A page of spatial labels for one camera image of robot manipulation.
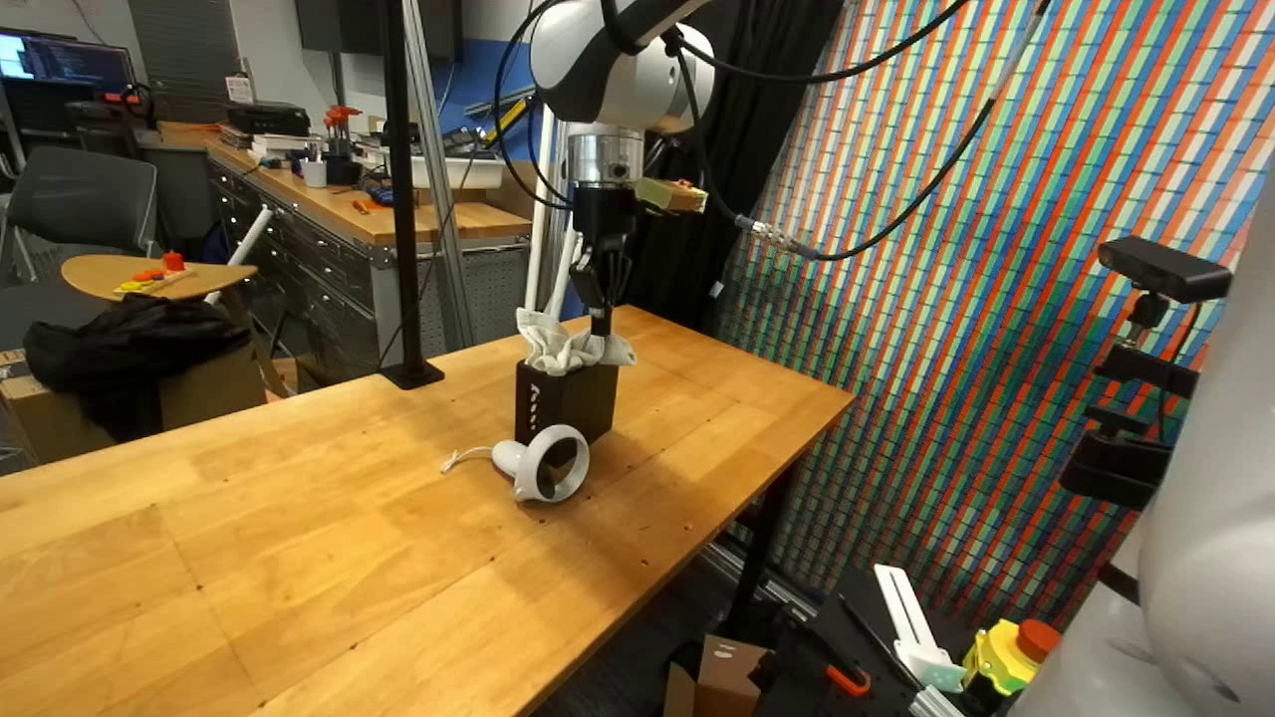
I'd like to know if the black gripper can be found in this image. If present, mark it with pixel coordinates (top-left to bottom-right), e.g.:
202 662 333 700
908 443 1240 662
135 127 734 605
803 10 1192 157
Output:
574 184 639 337

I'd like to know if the white towel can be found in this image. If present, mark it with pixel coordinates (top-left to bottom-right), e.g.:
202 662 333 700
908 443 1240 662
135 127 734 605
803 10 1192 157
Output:
513 305 639 378

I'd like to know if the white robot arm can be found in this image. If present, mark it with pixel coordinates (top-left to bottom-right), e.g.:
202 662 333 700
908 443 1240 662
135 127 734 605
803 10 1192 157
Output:
532 0 1275 717

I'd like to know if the black slotted box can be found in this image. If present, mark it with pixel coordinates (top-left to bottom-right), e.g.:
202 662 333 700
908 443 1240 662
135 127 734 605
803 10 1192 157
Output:
513 364 619 443

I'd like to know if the white VR controller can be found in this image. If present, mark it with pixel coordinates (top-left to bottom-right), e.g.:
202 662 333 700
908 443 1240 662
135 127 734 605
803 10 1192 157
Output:
444 423 590 506

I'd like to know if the black vertical pole stand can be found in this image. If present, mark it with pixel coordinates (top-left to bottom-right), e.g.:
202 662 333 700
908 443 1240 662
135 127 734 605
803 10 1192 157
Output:
382 0 444 392

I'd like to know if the wooden workbench with drawers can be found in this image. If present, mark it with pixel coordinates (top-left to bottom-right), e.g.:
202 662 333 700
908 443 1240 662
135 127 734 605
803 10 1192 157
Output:
209 142 532 384

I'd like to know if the cardboard box under table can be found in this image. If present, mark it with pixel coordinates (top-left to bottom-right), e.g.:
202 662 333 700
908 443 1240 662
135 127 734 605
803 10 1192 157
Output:
663 632 767 717

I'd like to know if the round wooden side table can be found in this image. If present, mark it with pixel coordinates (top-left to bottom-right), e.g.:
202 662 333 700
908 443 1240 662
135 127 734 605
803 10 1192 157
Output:
62 256 252 304

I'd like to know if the black bag on box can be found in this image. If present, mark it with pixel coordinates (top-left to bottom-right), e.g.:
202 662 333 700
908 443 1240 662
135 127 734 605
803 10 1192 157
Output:
26 293 252 443

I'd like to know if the grey office chair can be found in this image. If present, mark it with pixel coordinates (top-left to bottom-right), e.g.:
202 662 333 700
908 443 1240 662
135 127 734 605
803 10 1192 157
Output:
0 142 160 349

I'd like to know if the yellow red emergency stop button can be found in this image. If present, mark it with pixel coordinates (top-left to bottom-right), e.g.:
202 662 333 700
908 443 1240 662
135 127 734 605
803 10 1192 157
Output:
963 617 1059 696

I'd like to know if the computer monitor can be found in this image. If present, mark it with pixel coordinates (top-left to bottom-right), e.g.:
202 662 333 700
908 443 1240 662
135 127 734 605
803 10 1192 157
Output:
0 30 135 133

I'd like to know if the olive wrist camera box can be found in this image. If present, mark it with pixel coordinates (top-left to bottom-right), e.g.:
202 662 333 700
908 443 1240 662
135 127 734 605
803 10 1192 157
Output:
635 179 708 216

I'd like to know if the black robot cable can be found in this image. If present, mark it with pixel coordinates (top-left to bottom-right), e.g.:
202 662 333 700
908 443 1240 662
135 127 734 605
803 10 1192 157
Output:
492 0 1052 268

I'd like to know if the white aluminium rail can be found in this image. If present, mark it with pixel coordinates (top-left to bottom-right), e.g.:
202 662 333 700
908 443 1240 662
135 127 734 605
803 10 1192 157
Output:
874 561 963 717

